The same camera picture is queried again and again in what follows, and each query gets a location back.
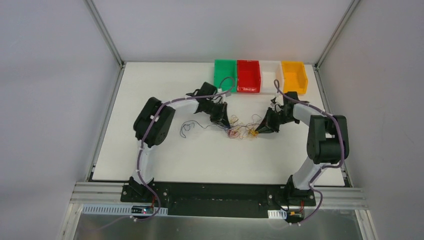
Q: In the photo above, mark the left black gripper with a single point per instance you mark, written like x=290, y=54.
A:
x=218, y=110

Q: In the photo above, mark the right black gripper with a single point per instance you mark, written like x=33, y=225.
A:
x=271, y=119

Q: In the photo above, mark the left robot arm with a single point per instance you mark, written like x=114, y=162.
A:
x=152, y=126

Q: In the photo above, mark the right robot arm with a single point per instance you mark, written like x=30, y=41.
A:
x=327, y=144

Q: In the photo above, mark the green plastic bin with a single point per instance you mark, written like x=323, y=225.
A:
x=225, y=74

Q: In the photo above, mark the white plastic bin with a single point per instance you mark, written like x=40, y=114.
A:
x=270, y=71

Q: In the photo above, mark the yellow plastic bin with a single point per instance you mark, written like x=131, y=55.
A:
x=295, y=77

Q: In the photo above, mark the red plastic bin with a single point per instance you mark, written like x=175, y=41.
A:
x=249, y=78

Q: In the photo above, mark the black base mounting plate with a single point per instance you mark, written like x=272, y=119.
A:
x=252, y=201

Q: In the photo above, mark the right white cable duct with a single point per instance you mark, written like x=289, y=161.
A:
x=277, y=214

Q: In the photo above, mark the white cable duct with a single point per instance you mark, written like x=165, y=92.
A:
x=123, y=210
x=277, y=214

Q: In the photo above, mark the aluminium front frame rail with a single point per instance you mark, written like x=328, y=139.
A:
x=343, y=198

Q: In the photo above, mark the left white cable duct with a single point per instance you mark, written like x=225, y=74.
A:
x=123, y=210

